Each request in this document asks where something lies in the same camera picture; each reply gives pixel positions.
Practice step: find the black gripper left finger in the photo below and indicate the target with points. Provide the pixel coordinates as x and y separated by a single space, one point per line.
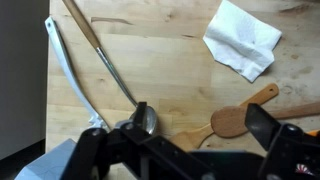
140 115

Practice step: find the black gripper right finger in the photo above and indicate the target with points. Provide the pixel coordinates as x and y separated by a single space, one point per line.
261 125

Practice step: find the small patterned plate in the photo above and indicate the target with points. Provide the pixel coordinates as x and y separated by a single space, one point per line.
304 169

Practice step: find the wooden rice paddle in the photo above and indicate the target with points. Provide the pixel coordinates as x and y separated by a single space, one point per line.
230 121

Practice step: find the white paper towel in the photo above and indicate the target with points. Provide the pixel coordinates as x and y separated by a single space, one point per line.
240 36

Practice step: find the light blue tissue box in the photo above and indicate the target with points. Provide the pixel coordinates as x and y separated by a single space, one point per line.
50 163

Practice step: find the white dish brush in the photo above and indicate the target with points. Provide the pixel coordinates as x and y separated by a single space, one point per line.
57 43

